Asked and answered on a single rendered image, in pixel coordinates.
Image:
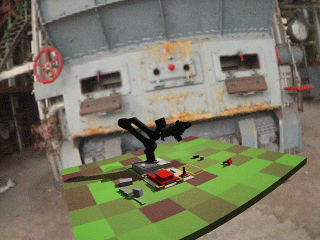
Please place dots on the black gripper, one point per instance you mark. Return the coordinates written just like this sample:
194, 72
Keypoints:
179, 126

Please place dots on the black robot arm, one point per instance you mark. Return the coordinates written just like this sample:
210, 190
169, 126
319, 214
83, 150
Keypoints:
154, 135

